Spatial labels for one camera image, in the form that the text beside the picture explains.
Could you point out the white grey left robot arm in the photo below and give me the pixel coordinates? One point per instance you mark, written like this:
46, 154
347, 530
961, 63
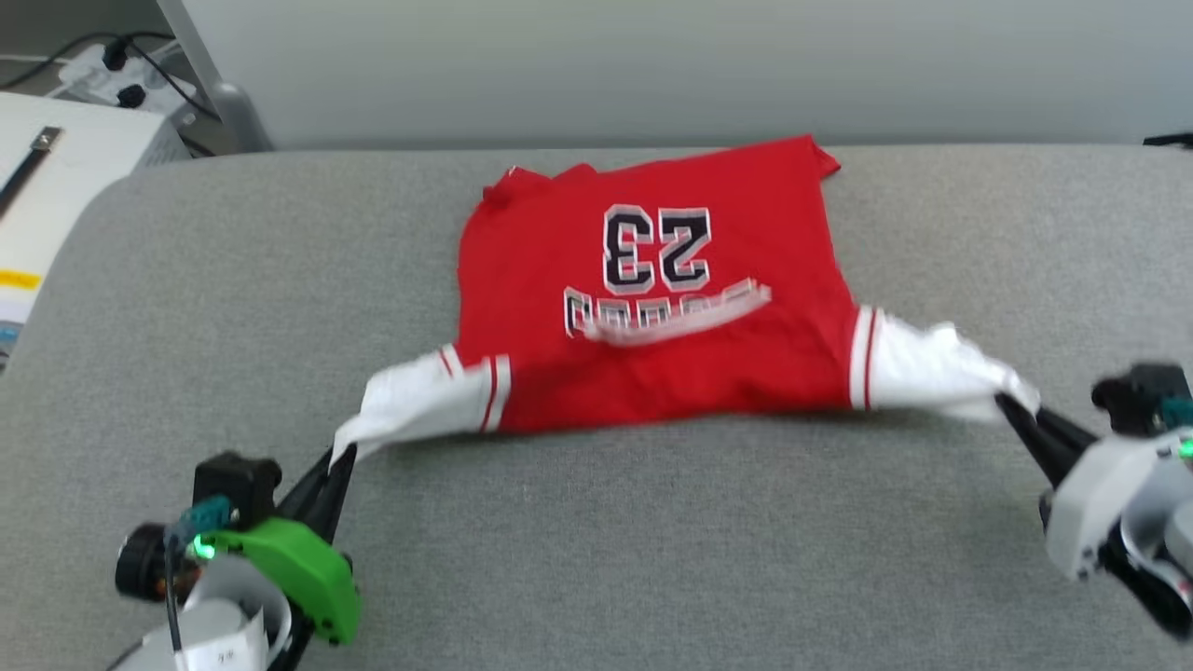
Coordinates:
219, 624

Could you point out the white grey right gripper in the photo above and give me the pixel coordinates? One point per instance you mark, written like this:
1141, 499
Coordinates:
1104, 503

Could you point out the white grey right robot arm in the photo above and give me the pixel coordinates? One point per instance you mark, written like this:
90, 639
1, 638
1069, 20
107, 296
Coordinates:
1160, 568

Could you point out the grey metal frame post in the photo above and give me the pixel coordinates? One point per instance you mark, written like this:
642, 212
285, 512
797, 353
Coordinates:
219, 93

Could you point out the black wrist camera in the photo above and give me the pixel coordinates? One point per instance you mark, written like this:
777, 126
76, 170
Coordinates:
1146, 396
233, 489

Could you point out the red jersey with white sleeves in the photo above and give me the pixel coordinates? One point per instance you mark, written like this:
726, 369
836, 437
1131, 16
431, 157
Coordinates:
652, 373

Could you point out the white box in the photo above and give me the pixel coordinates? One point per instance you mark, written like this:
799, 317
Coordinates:
75, 196

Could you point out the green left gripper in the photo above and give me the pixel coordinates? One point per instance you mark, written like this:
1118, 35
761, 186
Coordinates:
298, 568

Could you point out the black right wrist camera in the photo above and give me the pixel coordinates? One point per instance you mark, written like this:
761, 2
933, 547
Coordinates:
1146, 396

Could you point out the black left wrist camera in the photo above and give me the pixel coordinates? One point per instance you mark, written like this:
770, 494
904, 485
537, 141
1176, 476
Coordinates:
233, 489

